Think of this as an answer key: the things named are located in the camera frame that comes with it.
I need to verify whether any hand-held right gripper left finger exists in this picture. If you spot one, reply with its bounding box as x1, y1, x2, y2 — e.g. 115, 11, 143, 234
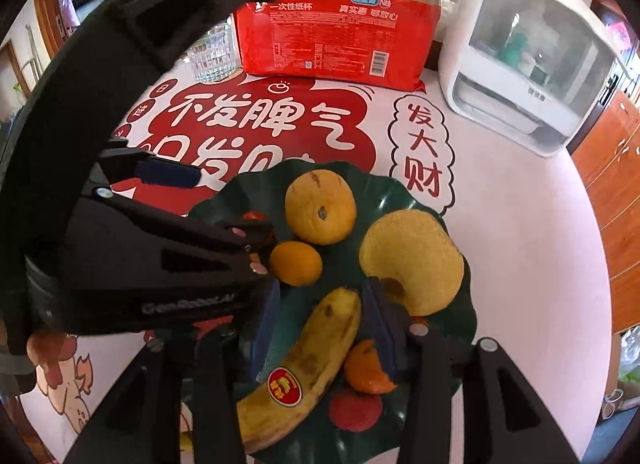
62, 278, 282, 464

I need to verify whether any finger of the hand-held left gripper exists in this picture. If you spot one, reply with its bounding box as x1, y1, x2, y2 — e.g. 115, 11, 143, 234
75, 196, 276, 295
92, 139, 203, 195

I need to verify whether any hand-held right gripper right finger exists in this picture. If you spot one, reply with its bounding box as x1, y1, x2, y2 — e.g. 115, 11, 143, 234
361, 276, 581, 464

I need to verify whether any orange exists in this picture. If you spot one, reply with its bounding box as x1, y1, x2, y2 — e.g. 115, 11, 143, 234
269, 241, 323, 287
344, 339, 398, 395

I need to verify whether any spotted banana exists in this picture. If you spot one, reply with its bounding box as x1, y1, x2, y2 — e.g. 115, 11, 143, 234
236, 286, 362, 454

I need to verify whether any netted yellow melon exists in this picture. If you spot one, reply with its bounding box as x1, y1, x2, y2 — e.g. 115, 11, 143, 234
359, 210, 465, 317

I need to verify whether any striped yellow melon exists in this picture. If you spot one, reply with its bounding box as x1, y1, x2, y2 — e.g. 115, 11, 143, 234
285, 170, 357, 245

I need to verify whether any green leaf-shaped plate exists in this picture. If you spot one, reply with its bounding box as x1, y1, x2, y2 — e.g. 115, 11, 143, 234
186, 160, 477, 460

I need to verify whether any red lychee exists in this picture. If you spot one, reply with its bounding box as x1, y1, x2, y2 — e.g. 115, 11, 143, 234
328, 388, 383, 432

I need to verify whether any ribbed glass cup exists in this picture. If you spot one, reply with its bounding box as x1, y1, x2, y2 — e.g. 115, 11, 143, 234
190, 26, 237, 83

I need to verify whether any printed tablecloth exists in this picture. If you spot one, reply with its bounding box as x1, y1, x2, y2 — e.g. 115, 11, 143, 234
15, 0, 621, 464

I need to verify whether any red pack of paper cups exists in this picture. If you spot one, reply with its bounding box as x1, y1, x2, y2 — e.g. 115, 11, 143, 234
234, 0, 466, 93

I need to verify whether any clear plastic bag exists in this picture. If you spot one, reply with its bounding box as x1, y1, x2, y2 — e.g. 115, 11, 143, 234
602, 326, 640, 420

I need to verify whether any wooden cabinet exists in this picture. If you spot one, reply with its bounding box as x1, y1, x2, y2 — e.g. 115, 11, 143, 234
570, 88, 640, 335

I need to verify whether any white countertop appliance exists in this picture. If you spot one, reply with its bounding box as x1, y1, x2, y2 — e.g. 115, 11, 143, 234
439, 0, 621, 159

